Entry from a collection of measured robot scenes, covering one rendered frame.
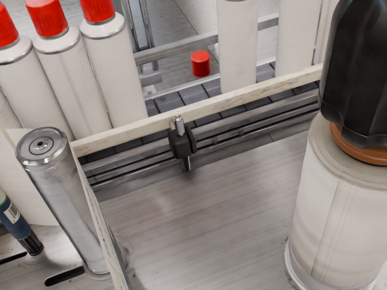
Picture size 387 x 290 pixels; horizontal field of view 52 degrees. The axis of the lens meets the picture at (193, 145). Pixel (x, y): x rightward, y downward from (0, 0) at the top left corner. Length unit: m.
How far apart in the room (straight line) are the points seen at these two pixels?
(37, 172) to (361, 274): 0.27
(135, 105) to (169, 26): 0.36
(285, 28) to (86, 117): 0.28
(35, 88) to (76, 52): 0.06
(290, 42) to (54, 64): 0.30
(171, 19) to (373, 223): 0.67
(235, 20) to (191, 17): 0.38
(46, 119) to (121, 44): 0.13
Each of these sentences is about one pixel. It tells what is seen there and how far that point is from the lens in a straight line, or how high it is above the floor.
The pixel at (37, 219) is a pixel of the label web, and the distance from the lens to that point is 0.45.
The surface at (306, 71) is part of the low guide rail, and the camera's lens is 0.58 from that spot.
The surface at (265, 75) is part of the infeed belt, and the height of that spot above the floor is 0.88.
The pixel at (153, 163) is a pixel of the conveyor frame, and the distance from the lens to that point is 0.57.
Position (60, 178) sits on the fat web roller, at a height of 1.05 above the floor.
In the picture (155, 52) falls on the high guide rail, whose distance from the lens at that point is 0.55.
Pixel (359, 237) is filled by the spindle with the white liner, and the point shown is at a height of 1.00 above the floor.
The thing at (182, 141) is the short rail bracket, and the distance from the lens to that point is 0.48.
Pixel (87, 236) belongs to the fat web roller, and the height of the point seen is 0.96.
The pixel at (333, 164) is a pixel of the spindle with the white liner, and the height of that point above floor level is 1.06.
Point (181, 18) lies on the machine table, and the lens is 0.88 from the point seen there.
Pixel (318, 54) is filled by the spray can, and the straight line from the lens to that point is 0.63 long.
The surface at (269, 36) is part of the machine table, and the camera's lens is 0.81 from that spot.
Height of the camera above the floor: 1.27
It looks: 48 degrees down
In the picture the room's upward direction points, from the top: 8 degrees counter-clockwise
